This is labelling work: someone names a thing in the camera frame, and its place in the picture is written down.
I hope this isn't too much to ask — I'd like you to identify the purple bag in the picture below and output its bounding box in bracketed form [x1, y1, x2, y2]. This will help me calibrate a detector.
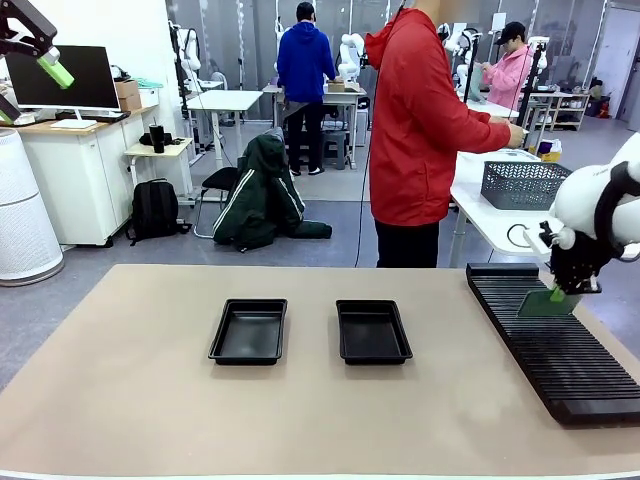
[535, 138, 564, 162]

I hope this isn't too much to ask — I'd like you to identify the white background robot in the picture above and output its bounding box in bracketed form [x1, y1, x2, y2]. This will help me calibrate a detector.
[174, 27, 202, 94]
[337, 32, 369, 86]
[442, 23, 484, 101]

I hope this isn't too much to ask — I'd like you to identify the black computer monitor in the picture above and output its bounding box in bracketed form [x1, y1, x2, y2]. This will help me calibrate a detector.
[4, 44, 121, 130]

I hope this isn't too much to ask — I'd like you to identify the white cylindrical air purifier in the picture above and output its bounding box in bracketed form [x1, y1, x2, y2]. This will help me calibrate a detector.
[0, 127, 66, 287]

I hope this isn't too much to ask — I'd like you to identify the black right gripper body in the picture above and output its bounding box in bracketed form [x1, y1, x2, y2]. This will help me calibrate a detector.
[549, 230, 614, 297]

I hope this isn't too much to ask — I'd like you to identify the black ESD tray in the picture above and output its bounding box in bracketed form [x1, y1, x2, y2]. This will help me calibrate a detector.
[207, 298, 289, 367]
[335, 298, 415, 367]

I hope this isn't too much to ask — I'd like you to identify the grey plastic stool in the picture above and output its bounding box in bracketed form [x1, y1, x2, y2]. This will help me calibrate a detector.
[321, 129, 350, 171]

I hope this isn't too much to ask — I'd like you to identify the person in red jacket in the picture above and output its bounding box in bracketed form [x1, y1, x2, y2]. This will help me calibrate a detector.
[363, 0, 529, 270]

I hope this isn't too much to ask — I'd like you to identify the brown cardboard box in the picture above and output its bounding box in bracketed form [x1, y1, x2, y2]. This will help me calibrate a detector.
[113, 78, 143, 113]

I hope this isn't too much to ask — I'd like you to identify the metal storage shelf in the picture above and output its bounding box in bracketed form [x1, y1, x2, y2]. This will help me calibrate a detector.
[529, 91, 591, 133]

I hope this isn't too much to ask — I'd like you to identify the white background table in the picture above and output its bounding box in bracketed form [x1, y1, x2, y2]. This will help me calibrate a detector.
[457, 89, 521, 126]

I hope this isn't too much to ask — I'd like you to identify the white cabinet desk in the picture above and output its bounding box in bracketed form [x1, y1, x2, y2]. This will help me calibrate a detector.
[14, 104, 161, 247]

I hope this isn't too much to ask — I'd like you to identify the black slotted board rack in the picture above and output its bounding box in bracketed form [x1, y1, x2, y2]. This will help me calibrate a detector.
[465, 262, 640, 428]

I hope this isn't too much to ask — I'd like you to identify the green circuit board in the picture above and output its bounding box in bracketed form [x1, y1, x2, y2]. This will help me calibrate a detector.
[516, 290, 584, 319]

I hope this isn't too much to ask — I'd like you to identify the dark green striped jacket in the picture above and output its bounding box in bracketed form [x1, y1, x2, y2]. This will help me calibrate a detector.
[212, 127, 334, 254]

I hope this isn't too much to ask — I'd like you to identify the small wooden side table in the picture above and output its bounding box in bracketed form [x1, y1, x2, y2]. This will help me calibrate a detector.
[123, 138, 196, 209]

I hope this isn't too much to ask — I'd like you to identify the grey mesh basket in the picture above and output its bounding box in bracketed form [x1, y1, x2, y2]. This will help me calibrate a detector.
[480, 160, 573, 211]

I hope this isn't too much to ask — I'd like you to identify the person in pink hoodie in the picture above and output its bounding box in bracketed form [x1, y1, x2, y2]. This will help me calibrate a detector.
[480, 20, 534, 109]

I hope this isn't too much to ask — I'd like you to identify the grey workbench desk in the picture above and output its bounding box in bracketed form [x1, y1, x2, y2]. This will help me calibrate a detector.
[262, 82, 369, 169]

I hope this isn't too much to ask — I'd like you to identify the black tumbler cup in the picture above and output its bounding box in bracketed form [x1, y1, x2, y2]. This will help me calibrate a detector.
[148, 118, 167, 154]

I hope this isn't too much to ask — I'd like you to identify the person in blue hoodie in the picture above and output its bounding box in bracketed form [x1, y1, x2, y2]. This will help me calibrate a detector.
[276, 1, 337, 177]

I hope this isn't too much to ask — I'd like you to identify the black backpack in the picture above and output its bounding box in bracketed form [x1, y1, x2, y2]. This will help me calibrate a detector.
[124, 178, 194, 247]

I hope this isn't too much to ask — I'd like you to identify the white standing desk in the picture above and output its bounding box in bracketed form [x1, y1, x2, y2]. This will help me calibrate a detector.
[185, 89, 265, 169]

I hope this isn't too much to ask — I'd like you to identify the red-sleeved right forearm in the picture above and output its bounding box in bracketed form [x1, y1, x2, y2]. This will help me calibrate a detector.
[464, 110, 514, 151]

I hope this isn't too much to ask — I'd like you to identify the black keyboard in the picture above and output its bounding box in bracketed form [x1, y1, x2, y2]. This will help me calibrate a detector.
[54, 110, 131, 124]

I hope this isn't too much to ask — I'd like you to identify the black metal chair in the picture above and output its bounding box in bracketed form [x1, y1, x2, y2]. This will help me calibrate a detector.
[192, 166, 240, 240]

